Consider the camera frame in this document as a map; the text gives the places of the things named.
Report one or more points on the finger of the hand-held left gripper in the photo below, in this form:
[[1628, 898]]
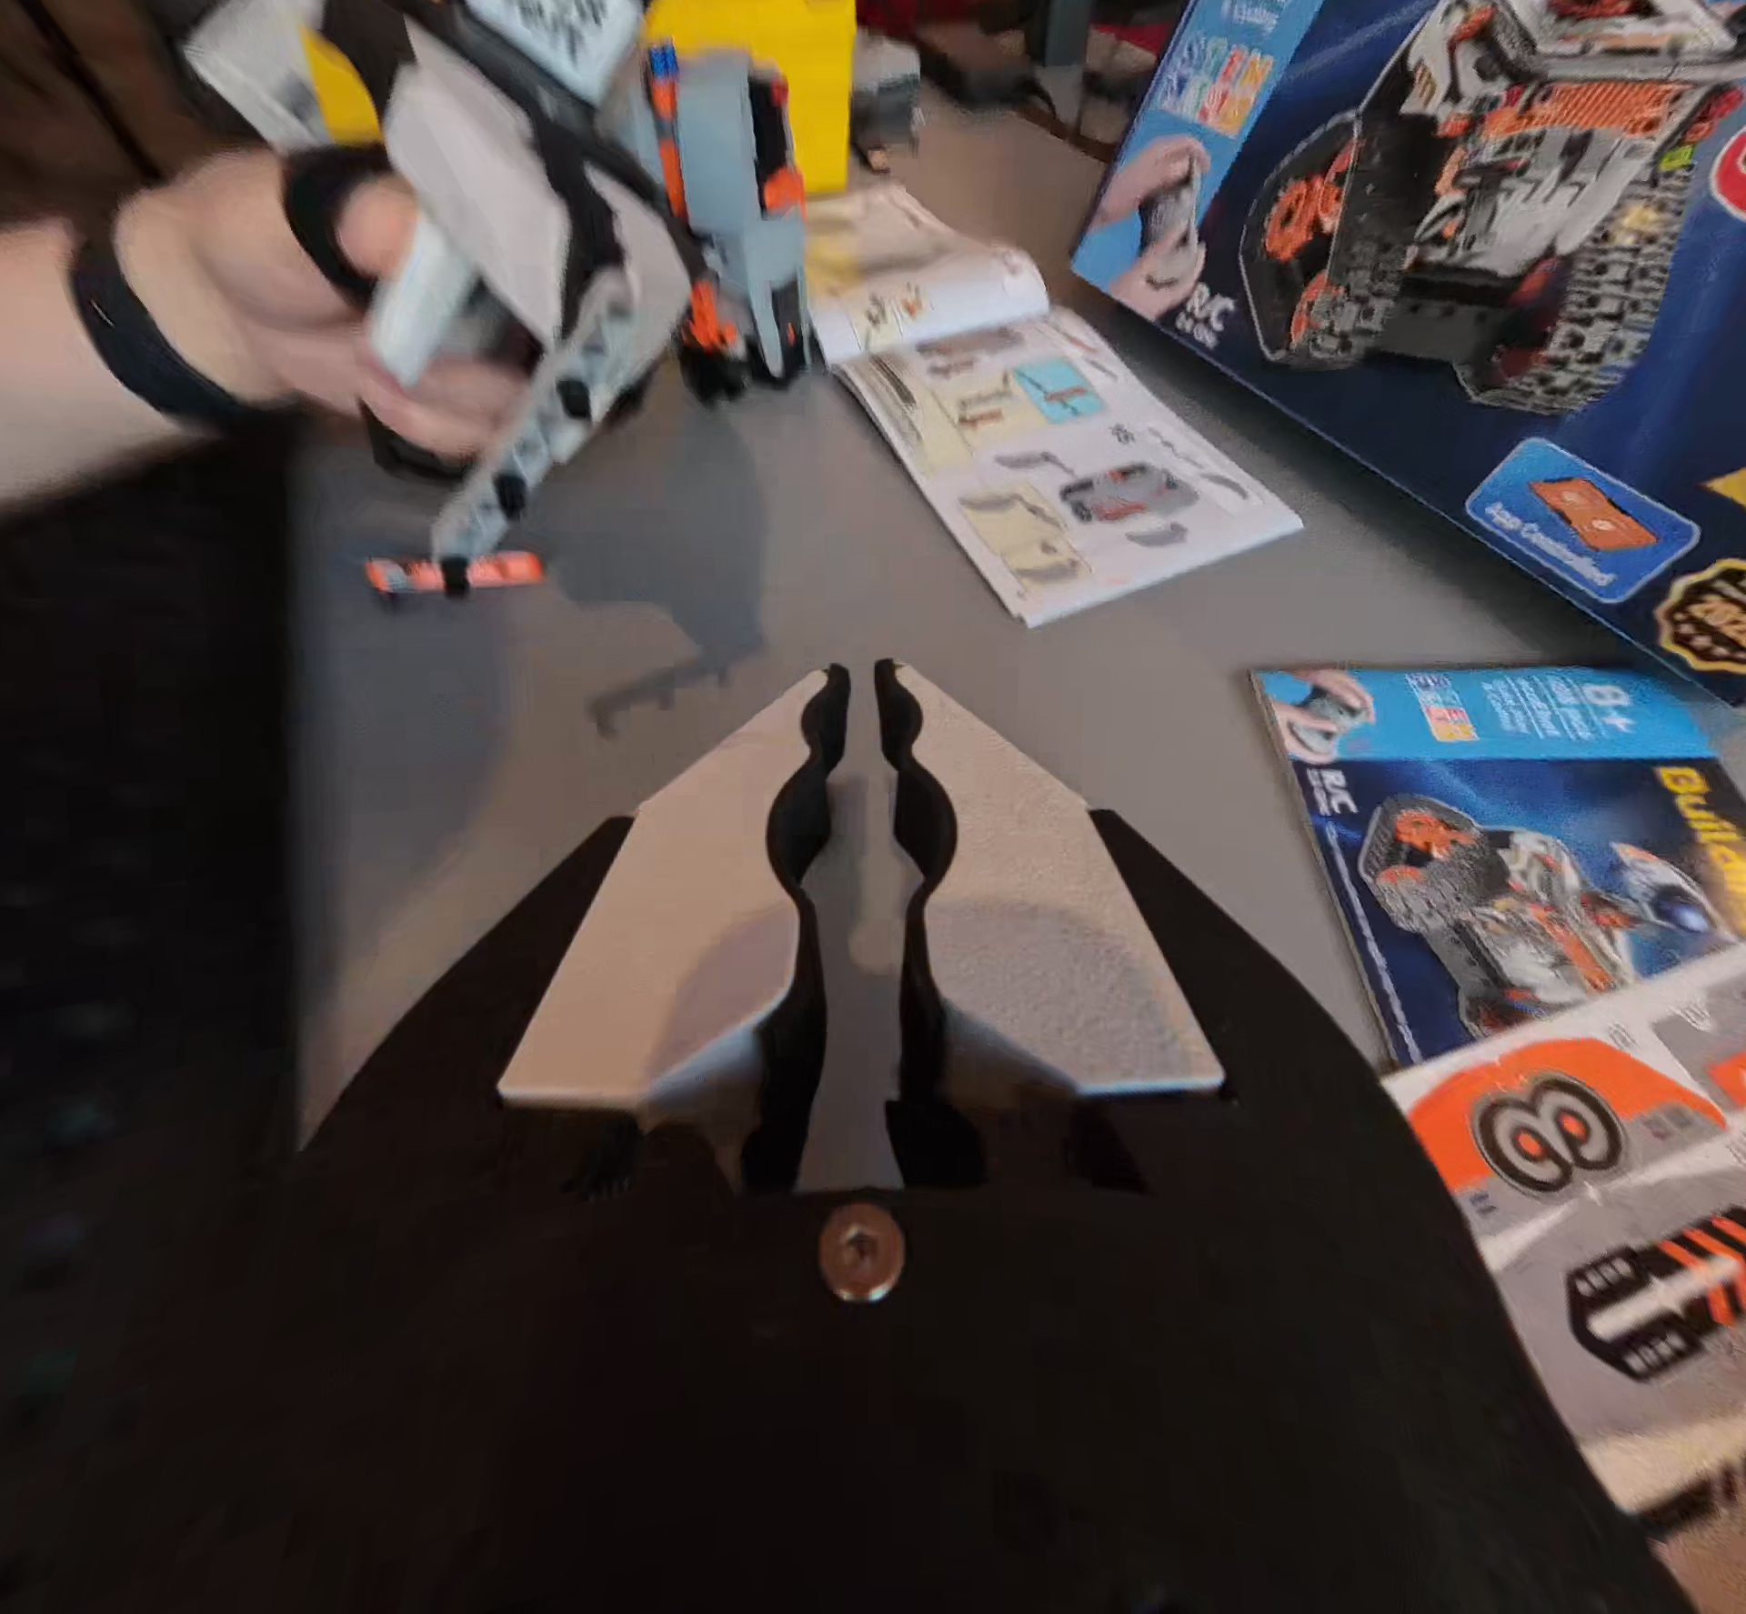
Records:
[[476, 167], [640, 263]]

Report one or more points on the white instruction booklet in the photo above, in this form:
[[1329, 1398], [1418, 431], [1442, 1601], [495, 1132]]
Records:
[[1064, 467]]

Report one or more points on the orange and grey sticker sheet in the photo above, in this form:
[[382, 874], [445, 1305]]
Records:
[[1609, 1232]]

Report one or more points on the yellow plastic bin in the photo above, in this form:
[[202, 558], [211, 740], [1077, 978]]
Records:
[[764, 31]]

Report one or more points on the black wristband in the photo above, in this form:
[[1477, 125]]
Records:
[[129, 338]]

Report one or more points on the person's left hand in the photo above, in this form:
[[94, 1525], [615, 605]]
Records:
[[231, 263]]

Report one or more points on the grey desk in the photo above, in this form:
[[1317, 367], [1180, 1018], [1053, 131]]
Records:
[[1158, 632]]

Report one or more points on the orange toy gear rack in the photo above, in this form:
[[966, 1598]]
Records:
[[476, 572]]

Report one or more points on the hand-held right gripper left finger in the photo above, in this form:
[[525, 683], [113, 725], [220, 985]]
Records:
[[655, 960]]

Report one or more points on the light grey toy beam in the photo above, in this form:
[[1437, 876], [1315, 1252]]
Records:
[[531, 440]]

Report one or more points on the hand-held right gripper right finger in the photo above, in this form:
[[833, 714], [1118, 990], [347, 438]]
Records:
[[1049, 960]]

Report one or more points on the grey and orange toy robot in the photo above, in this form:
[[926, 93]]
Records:
[[736, 209]]

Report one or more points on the blue cover manual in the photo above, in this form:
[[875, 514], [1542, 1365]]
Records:
[[1500, 878]]

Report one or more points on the blue robot kit box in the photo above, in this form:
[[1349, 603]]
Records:
[[1500, 209]]

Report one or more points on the person's left forearm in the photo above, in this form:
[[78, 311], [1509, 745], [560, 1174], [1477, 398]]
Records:
[[54, 358]]

